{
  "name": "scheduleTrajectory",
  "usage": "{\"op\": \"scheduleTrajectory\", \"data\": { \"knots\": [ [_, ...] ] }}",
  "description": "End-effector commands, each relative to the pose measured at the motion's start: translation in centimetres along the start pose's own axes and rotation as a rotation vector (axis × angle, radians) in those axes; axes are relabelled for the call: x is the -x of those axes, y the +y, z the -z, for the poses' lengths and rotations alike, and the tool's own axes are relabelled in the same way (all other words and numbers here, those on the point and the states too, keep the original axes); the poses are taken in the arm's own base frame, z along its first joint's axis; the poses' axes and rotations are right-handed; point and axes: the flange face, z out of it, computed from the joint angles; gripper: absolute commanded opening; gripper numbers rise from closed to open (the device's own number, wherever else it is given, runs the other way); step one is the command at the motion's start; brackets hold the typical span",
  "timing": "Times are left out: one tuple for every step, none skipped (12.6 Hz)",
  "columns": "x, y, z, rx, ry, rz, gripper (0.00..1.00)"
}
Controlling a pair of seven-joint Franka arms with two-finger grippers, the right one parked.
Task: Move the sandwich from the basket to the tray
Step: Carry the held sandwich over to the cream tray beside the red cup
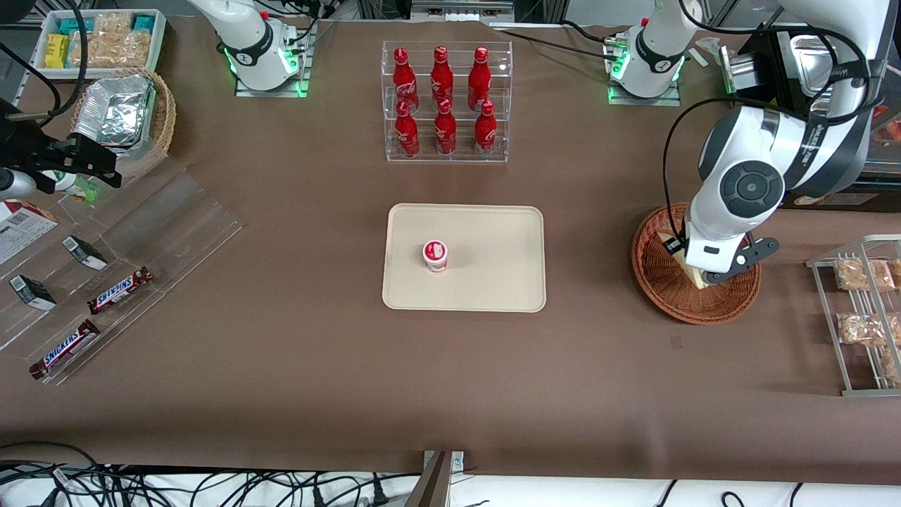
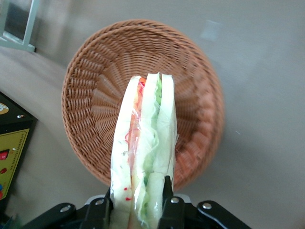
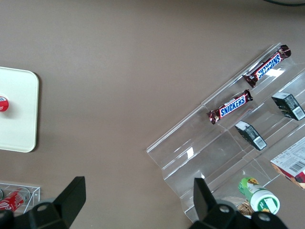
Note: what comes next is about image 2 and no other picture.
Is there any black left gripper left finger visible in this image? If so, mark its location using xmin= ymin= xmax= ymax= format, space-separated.
xmin=80 ymin=187 xmax=114 ymax=229

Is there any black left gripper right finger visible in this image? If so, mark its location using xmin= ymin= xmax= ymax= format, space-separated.
xmin=158 ymin=175 xmax=186 ymax=229

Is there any triangle sandwich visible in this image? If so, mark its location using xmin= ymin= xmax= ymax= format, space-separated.
xmin=110 ymin=72 xmax=180 ymax=229

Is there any round brown wicker basket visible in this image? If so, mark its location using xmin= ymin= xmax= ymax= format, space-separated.
xmin=61 ymin=19 xmax=225 ymax=192

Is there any black case yellow panel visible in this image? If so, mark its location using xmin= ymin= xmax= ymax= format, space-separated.
xmin=0 ymin=91 xmax=39 ymax=217

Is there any grey metal wire rack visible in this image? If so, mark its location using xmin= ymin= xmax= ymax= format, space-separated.
xmin=0 ymin=0 xmax=41 ymax=53

